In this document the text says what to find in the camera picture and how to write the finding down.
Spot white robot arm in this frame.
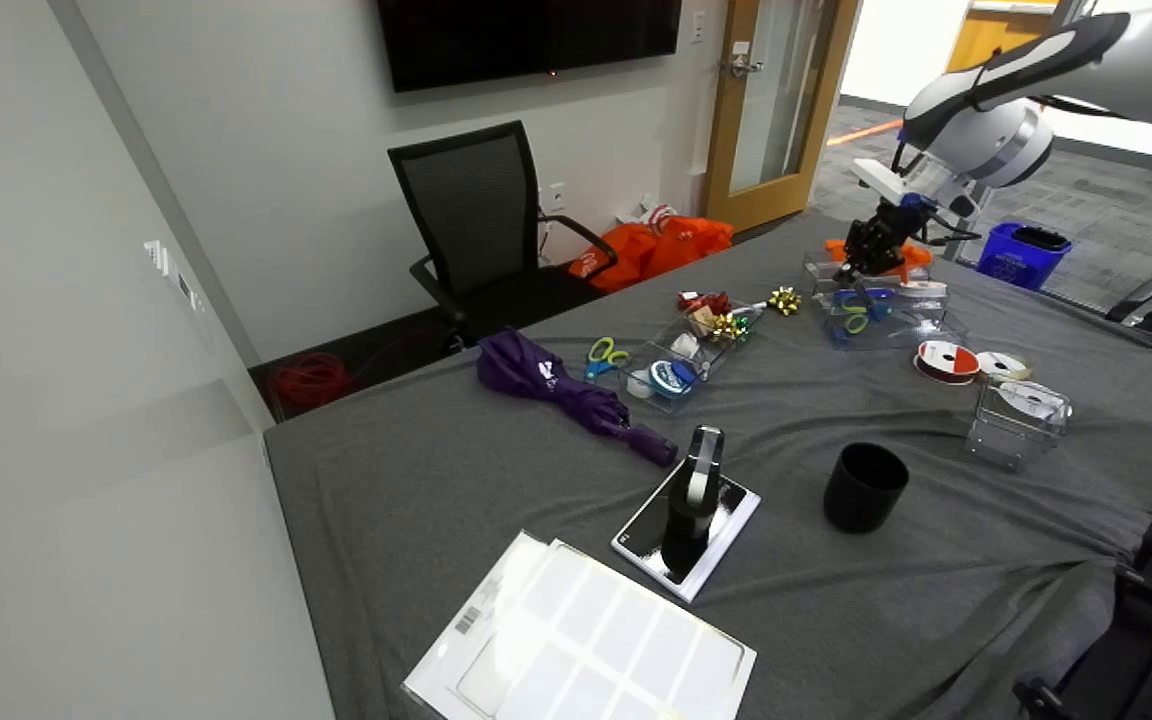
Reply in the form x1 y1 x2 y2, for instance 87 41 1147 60
839 0 1152 276

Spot black office chair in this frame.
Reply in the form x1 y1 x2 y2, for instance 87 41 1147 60
388 122 621 348

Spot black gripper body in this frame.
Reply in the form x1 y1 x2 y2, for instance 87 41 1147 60
844 195 930 276

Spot orange cloth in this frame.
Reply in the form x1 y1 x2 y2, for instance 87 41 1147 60
824 237 936 276

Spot black cup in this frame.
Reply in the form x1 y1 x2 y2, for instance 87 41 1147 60
824 446 911 531

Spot small clear plastic box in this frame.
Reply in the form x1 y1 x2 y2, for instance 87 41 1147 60
967 382 1071 470

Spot cream ribbon spool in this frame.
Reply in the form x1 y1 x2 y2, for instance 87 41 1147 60
977 354 1029 386

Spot wall mounted television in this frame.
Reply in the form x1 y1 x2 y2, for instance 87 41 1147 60
377 0 685 93

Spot orange bag on floor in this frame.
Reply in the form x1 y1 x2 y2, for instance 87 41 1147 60
564 218 732 291

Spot green handled scissors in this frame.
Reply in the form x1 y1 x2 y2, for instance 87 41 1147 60
826 306 879 341

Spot blue bin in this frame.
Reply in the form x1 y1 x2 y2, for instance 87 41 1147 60
977 225 1071 287

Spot black tape dispenser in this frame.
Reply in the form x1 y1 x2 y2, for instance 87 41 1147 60
662 425 724 578

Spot red and white ribbon spool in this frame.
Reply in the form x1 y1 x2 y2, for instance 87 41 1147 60
915 341 978 382

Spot purple folded umbrella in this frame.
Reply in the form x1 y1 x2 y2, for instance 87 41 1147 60
476 333 678 470

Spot white label sheet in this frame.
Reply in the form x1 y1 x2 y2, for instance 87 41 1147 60
405 531 757 720

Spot grey table cloth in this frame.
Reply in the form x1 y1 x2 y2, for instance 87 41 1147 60
268 268 1152 720

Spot green blue scissors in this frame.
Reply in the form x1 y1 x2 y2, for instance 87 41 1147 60
583 337 629 382

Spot clear compartment case right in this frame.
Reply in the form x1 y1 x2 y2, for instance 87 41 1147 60
811 273 962 348

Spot red cable coil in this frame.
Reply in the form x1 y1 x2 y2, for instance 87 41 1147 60
268 348 358 416

